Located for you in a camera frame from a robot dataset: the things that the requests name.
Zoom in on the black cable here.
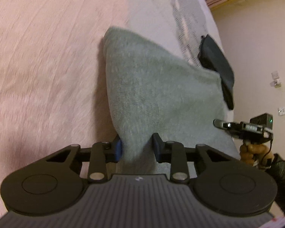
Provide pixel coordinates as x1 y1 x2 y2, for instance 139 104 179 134
260 138 274 170

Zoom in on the pink grey striped blanket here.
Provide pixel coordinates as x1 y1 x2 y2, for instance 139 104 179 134
0 0 225 215

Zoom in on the folded black garment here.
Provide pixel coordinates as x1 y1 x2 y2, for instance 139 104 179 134
197 34 235 110

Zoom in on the person's right hand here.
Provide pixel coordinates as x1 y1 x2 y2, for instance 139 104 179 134
239 140 275 169

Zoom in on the grey sweatshirt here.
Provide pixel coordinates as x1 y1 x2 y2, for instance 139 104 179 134
102 26 241 177

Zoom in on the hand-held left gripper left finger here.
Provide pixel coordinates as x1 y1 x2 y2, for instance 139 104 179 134
46 139 122 184

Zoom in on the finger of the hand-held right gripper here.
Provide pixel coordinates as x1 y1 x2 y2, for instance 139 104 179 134
213 119 243 134

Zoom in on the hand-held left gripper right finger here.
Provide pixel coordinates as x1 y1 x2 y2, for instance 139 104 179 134
152 133 230 184

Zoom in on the person's right forearm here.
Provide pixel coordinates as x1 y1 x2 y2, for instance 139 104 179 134
259 153 285 217

